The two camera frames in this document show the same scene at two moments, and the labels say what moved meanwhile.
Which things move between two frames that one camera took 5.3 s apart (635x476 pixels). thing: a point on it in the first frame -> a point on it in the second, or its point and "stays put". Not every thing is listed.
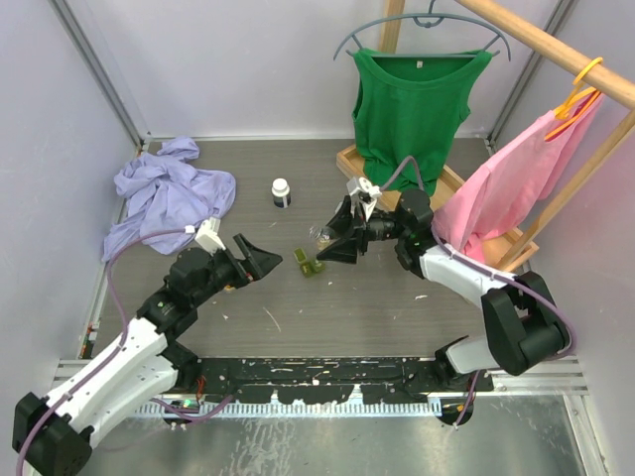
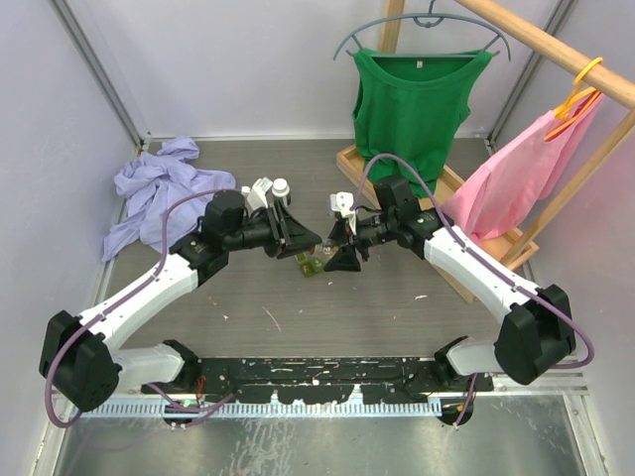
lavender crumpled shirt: [169, 191] stays put
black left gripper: [257, 266] -> [300, 240]
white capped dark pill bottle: [281, 191] stays put
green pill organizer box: [309, 268] stays put
